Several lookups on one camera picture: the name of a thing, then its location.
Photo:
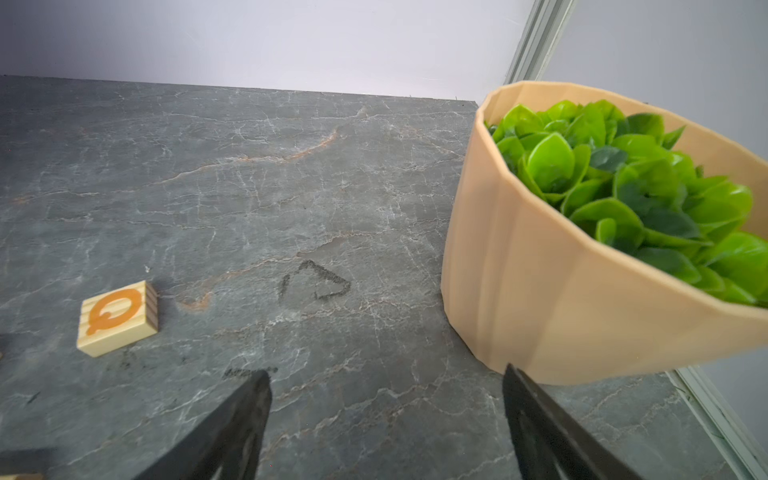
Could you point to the wooden block orange Q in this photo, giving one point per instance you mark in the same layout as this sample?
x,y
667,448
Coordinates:
x,y
118,318

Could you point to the aluminium frame post right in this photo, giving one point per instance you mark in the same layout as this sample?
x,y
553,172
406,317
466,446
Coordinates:
x,y
541,33

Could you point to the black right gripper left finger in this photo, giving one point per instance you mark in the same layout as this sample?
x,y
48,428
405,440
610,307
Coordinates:
x,y
227,443

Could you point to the green artificial plant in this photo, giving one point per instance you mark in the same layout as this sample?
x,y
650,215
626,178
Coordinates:
x,y
622,181

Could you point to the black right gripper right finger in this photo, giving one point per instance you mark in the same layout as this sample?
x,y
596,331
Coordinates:
x,y
548,442

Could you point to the beige plant pot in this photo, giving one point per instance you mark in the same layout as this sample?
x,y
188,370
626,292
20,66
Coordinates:
x,y
523,285

